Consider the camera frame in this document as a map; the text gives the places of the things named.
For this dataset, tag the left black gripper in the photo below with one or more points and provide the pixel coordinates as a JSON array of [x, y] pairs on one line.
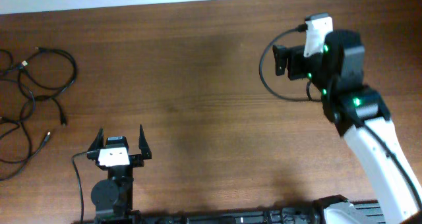
[[138, 161]]

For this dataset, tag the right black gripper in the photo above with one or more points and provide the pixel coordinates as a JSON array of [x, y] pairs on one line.
[[295, 62]]

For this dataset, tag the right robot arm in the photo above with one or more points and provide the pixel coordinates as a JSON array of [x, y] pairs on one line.
[[360, 116]]

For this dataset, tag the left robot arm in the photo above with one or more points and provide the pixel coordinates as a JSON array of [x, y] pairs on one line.
[[113, 196]]

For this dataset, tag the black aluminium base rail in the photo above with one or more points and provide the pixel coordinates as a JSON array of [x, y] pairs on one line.
[[331, 209]]

